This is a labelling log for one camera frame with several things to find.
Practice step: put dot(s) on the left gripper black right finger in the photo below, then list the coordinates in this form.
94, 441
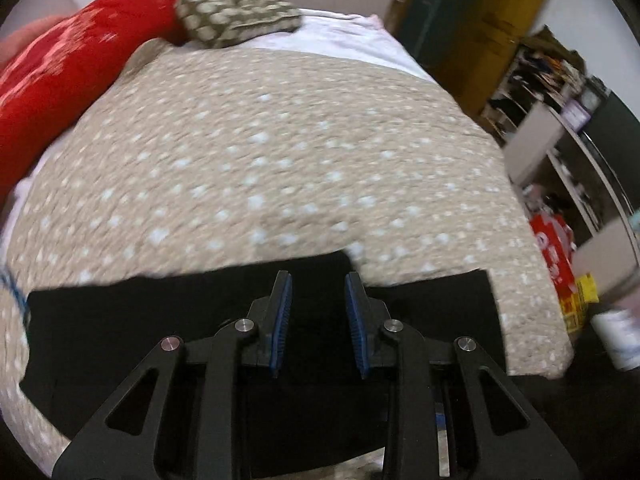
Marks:
451, 402

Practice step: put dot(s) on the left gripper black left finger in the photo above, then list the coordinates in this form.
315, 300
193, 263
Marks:
181, 403

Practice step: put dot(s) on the black pants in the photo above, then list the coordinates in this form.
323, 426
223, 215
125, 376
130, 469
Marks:
316, 411

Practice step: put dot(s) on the yellow box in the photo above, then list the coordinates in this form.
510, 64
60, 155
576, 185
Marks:
580, 302

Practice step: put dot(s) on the white container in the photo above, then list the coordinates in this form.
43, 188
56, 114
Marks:
618, 330

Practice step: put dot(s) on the red printed bag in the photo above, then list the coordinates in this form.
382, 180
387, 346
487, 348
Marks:
555, 240

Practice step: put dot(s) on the beige dotted quilt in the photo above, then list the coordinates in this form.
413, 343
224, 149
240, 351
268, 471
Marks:
198, 159

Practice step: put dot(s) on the cluttered white shelf unit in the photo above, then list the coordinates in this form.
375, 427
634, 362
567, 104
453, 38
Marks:
571, 145

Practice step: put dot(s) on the red embroidered blanket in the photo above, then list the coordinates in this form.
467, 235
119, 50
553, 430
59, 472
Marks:
50, 84

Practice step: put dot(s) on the pink pillow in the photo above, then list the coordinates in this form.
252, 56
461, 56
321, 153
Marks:
14, 44

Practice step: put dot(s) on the green and yellow door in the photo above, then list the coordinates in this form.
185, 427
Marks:
465, 45

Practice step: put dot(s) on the olive patterned pillow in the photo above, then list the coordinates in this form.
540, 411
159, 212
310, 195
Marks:
219, 24

